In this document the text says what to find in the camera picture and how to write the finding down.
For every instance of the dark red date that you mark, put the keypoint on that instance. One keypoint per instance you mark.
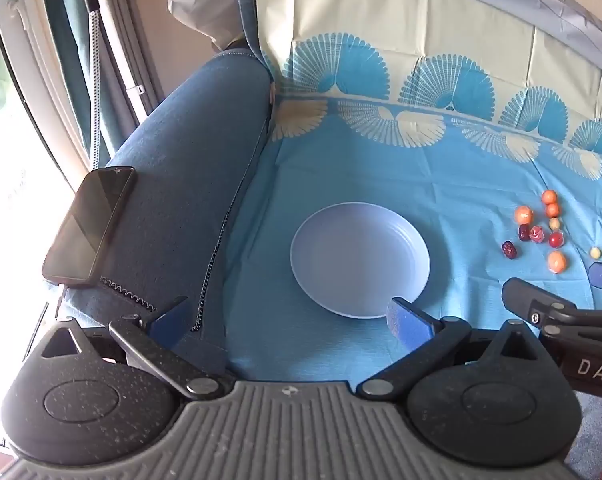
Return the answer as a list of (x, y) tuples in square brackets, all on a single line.
[(524, 232), (509, 249)]

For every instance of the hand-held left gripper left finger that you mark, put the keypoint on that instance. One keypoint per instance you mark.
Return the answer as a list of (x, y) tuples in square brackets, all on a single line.
[(167, 321)]

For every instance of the white window frame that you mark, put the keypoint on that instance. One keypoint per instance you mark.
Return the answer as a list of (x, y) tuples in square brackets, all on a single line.
[(31, 35)]

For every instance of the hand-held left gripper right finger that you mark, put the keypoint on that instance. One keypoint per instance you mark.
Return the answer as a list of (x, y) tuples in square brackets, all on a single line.
[(412, 321)]

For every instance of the light blue round plate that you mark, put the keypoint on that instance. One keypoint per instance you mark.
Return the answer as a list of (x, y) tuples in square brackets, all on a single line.
[(358, 257)]

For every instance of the blue fan-print tablecloth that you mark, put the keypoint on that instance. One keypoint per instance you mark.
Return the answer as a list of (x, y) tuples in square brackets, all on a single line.
[(431, 150)]

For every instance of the red hawthorn ball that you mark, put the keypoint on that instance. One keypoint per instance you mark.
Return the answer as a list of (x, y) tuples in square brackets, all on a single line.
[(556, 239), (537, 234)]

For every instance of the plastic-wrapped small orange mandarin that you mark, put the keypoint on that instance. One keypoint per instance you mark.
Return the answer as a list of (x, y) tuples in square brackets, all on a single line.
[(523, 215)]

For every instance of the teal curtain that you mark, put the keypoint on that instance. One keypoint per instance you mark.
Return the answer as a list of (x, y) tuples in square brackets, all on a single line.
[(78, 45)]

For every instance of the yellow-green longan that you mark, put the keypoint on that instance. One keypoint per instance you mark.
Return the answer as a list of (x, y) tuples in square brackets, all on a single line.
[(554, 223), (595, 252)]

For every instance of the black smartphone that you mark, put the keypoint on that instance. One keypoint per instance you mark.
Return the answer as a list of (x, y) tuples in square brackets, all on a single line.
[(88, 225)]

